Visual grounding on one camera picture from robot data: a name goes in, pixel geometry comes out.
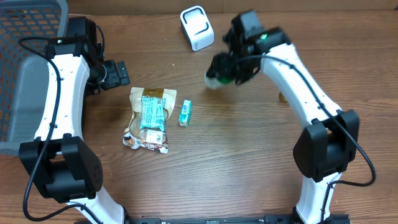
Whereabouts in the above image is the green lid white jar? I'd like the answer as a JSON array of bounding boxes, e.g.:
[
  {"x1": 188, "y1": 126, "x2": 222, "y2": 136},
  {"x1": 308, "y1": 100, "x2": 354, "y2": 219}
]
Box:
[{"x1": 204, "y1": 75, "x2": 231, "y2": 90}]

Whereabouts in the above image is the brown snack packet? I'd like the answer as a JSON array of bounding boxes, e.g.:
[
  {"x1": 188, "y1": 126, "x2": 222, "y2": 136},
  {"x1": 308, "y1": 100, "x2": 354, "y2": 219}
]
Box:
[{"x1": 124, "y1": 87, "x2": 177, "y2": 136}]

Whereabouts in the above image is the yellow oil bottle silver cap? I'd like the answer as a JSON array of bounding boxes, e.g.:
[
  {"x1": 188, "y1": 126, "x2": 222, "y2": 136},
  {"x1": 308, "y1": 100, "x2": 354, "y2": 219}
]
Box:
[{"x1": 278, "y1": 91, "x2": 288, "y2": 104}]

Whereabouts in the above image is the teal snack packet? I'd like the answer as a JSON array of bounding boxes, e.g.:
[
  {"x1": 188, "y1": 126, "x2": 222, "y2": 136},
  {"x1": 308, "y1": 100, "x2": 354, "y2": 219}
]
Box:
[{"x1": 139, "y1": 96, "x2": 165, "y2": 131}]

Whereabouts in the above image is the green white Kleenex tissue pack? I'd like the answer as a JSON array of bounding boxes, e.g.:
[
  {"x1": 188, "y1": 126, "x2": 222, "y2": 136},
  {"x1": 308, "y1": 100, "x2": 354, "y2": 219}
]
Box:
[{"x1": 178, "y1": 100, "x2": 192, "y2": 127}]

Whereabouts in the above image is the white labelled snack packet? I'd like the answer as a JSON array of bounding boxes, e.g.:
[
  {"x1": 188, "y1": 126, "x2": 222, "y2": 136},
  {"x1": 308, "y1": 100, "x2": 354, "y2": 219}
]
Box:
[{"x1": 123, "y1": 129, "x2": 169, "y2": 154}]

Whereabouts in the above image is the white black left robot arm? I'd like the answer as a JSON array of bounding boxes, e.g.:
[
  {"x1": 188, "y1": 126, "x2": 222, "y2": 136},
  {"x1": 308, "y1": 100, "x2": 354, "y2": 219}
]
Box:
[{"x1": 19, "y1": 16, "x2": 131, "y2": 223}]

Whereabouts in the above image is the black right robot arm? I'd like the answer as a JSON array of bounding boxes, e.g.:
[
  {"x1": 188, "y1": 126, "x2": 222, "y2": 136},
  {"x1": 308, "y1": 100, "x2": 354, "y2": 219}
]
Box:
[{"x1": 205, "y1": 11, "x2": 359, "y2": 223}]

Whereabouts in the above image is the white barcode scanner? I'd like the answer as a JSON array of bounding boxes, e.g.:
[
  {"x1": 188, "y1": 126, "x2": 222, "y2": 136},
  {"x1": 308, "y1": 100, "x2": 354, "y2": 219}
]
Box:
[{"x1": 180, "y1": 5, "x2": 215, "y2": 52}]

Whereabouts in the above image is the brown cardboard back panel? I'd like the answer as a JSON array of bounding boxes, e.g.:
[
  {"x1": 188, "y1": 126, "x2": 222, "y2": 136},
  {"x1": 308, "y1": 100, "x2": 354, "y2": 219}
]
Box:
[{"x1": 67, "y1": 0, "x2": 397, "y2": 16}]

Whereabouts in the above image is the grey plastic mesh basket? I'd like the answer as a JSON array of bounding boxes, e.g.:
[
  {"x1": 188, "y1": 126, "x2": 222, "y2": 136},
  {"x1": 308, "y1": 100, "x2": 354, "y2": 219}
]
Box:
[{"x1": 1, "y1": 0, "x2": 68, "y2": 156}]

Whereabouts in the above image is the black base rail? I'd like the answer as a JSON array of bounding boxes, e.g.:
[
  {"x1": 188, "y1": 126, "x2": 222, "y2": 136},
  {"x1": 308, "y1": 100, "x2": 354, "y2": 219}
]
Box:
[{"x1": 127, "y1": 213, "x2": 352, "y2": 224}]

